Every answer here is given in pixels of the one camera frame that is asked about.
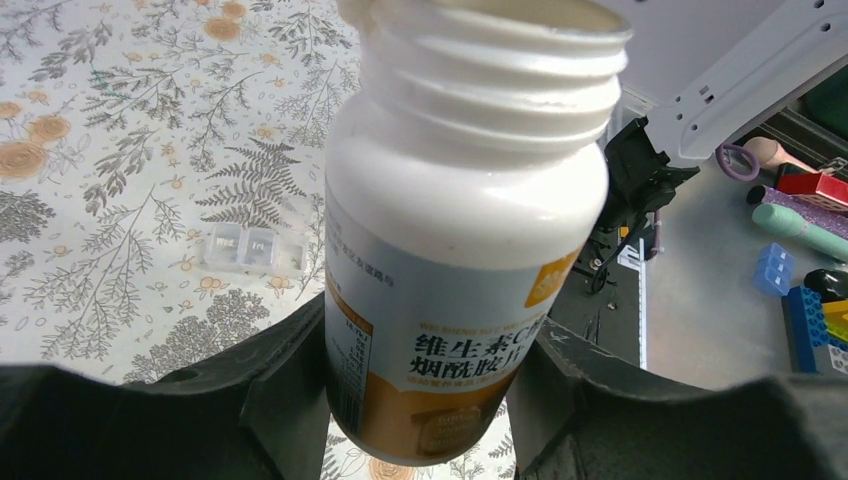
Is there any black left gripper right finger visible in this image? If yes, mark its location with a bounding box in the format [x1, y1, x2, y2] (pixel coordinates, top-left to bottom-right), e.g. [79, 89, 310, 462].
[507, 321, 847, 479]

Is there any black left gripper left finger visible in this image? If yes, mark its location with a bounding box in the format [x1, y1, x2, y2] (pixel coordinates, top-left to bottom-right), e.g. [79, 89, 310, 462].
[1, 296, 329, 479]

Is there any clear plastic pill organizer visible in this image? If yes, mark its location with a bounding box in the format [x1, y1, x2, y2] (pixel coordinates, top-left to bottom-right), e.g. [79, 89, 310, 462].
[203, 223, 308, 278]

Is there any white orange pill bottle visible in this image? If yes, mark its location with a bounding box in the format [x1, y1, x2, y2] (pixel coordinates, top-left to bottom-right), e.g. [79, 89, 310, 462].
[324, 1, 631, 467]

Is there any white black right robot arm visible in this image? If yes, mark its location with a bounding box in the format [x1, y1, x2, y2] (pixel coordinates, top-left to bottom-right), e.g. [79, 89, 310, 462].
[507, 1, 847, 479]

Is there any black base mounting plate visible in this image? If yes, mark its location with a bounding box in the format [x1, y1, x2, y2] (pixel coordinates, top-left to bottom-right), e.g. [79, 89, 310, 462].
[549, 230, 640, 367]

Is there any blue plastic pill case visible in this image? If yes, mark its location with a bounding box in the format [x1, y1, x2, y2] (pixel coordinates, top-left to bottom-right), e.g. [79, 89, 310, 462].
[752, 243, 796, 297]

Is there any colourful building block stack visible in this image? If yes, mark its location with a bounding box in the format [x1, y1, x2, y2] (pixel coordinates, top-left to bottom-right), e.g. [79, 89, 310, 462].
[782, 269, 847, 377]

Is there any floral patterned table mat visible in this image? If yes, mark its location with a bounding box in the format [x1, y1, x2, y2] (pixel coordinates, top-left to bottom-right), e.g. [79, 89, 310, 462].
[1, 1, 515, 479]

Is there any mint green cylinder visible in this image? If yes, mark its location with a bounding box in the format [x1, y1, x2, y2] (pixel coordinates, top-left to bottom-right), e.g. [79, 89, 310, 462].
[751, 203, 847, 263]

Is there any purple glitter stick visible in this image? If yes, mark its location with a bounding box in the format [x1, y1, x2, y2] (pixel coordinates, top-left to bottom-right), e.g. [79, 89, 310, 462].
[746, 185, 847, 239]

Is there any red block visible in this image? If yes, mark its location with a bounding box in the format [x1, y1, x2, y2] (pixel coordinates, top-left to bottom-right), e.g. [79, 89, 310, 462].
[776, 173, 847, 213]

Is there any slotted metal cable duct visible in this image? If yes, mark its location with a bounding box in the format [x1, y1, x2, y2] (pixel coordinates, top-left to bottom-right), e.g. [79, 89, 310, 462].
[616, 239, 648, 370]

